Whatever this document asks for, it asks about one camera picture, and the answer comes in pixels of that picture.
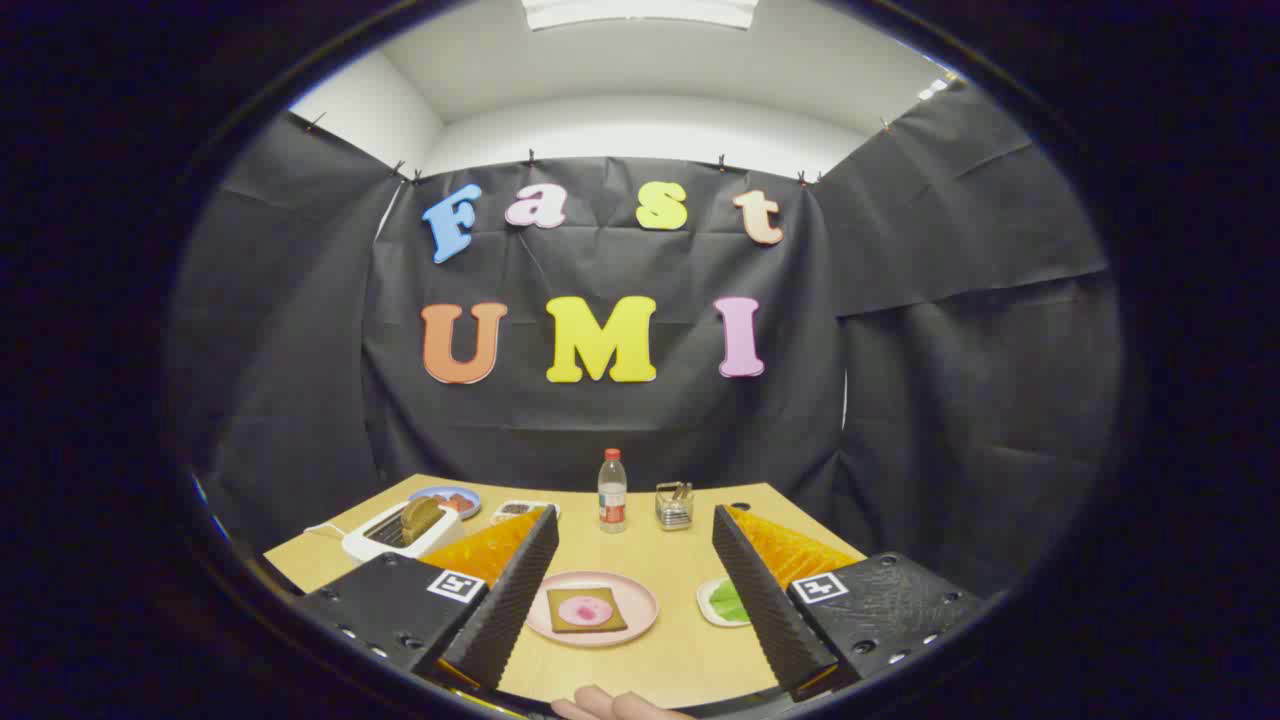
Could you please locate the clear plastic water bottle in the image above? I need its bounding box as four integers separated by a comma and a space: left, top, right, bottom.
597, 448, 628, 534

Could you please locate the green lettuce leaf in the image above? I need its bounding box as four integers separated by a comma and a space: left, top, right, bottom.
708, 580, 752, 624

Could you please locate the white divided tray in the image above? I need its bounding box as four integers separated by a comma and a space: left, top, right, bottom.
490, 499, 561, 527

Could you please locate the ceiling light panel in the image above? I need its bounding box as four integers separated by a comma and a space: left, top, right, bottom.
520, 0, 761, 31

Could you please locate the brown bread slice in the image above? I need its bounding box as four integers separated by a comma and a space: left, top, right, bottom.
400, 497, 446, 546

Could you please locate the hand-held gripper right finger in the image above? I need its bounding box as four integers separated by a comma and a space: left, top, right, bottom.
711, 504, 993, 701

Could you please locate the toast slice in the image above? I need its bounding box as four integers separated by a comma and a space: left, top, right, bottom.
546, 587, 629, 634

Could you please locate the small white dish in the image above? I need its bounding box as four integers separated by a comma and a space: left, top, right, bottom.
697, 575, 753, 629

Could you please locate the pink plate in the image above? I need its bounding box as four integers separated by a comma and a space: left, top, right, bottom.
525, 570, 660, 648

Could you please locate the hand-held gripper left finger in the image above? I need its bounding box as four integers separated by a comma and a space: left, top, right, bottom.
293, 505, 561, 693

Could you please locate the blue plate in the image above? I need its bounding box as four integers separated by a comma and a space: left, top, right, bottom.
408, 486, 482, 521

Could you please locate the white toaster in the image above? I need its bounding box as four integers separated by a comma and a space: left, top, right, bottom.
342, 498, 466, 563

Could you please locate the metal wire utensil holder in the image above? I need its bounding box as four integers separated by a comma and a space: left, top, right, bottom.
655, 482, 694, 531

